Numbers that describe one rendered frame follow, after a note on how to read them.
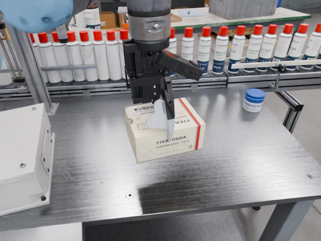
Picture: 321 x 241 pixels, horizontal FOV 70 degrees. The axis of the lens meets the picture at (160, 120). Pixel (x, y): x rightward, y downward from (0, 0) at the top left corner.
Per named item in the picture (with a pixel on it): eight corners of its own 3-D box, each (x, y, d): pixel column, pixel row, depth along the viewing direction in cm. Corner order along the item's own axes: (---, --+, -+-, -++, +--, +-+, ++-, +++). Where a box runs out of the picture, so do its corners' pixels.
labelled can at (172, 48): (174, 72, 108) (176, 26, 96) (176, 77, 104) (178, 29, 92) (163, 73, 107) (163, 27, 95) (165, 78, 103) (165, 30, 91)
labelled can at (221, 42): (220, 70, 110) (228, 25, 98) (224, 74, 106) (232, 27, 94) (209, 71, 110) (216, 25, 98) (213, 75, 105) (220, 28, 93)
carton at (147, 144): (183, 120, 65) (184, 97, 60) (202, 148, 55) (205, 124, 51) (126, 131, 61) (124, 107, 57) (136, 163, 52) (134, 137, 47)
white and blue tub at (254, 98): (260, 104, 94) (264, 89, 90) (261, 114, 89) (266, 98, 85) (242, 102, 96) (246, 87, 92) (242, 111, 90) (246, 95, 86)
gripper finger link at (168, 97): (162, 119, 49) (155, 79, 49) (170, 117, 50) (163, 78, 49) (168, 120, 45) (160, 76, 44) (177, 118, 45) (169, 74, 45)
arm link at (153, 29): (163, 6, 44) (178, 16, 38) (163, 31, 47) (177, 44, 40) (123, 10, 42) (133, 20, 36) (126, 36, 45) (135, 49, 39)
